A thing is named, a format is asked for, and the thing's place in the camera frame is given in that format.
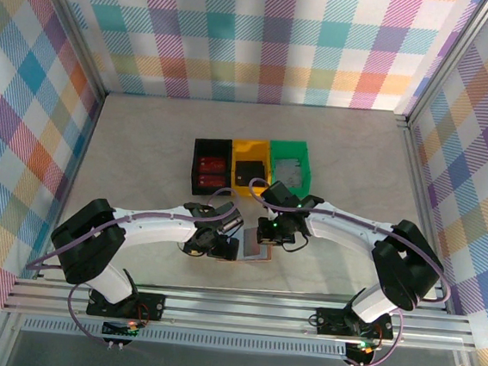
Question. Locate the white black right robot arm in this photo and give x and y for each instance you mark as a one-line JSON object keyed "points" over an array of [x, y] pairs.
{"points": [[343, 227]]}

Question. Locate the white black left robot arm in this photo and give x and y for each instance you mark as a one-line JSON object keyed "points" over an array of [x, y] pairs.
{"points": [[157, 226]]}

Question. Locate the reddish card in sleeve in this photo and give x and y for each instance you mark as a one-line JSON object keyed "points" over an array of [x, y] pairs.
{"points": [[252, 244]]}

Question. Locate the red credit card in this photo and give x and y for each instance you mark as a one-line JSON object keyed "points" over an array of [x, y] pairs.
{"points": [[211, 182], [213, 165]]}

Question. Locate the grey patterned credit card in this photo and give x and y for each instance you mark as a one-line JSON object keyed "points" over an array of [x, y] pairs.
{"points": [[289, 172]]}

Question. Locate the black credit card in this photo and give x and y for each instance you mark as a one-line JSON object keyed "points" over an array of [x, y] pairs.
{"points": [[249, 170]]}

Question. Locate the black plastic bin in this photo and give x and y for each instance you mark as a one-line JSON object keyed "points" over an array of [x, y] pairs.
{"points": [[213, 145]]}

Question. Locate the yellow plastic bin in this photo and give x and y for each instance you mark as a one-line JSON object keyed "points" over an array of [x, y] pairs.
{"points": [[252, 147]]}

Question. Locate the green plastic bin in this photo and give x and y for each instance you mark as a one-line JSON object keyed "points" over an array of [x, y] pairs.
{"points": [[290, 147]]}

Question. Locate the left controller board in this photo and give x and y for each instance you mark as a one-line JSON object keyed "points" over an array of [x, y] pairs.
{"points": [[119, 330]]}

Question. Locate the controller board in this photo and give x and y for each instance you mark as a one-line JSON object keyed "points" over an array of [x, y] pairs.
{"points": [[119, 330], [359, 352]]}

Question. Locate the right controller board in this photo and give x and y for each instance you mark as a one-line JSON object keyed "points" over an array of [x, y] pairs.
{"points": [[359, 352]]}

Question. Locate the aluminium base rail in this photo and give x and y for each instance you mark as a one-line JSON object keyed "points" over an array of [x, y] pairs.
{"points": [[236, 312]]}

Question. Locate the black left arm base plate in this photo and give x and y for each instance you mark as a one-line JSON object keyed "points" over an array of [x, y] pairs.
{"points": [[154, 306]]}

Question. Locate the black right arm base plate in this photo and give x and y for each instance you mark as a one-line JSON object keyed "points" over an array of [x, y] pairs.
{"points": [[330, 321]]}

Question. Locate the aluminium side rail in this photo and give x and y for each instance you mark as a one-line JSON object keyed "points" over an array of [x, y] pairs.
{"points": [[422, 196], [75, 162]]}

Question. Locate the aluminium corner post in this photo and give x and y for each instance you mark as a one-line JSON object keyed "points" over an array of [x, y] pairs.
{"points": [[448, 60], [77, 28]]}

